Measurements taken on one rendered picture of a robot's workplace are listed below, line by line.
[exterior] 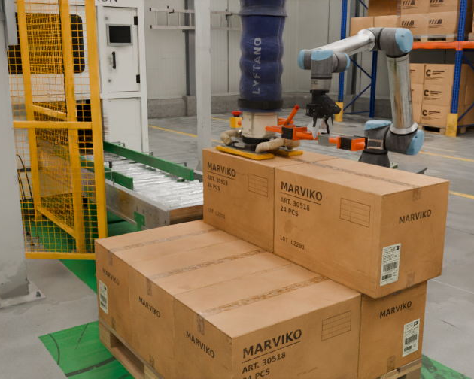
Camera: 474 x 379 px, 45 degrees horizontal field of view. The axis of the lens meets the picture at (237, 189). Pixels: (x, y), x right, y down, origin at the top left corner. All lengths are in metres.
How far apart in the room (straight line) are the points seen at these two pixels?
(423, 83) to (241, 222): 8.60
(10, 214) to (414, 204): 2.28
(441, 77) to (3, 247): 8.70
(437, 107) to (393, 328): 8.67
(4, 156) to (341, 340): 2.14
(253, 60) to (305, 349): 1.34
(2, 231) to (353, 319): 2.13
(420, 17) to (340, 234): 9.05
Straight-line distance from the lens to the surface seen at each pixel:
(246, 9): 2.75
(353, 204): 2.19
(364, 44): 3.03
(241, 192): 2.74
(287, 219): 2.49
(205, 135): 6.47
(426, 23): 11.03
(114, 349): 2.96
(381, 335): 2.43
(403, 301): 2.47
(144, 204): 3.38
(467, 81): 11.15
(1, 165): 3.47
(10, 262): 3.62
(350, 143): 2.39
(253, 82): 2.74
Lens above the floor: 1.44
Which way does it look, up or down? 14 degrees down
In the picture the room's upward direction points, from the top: straight up
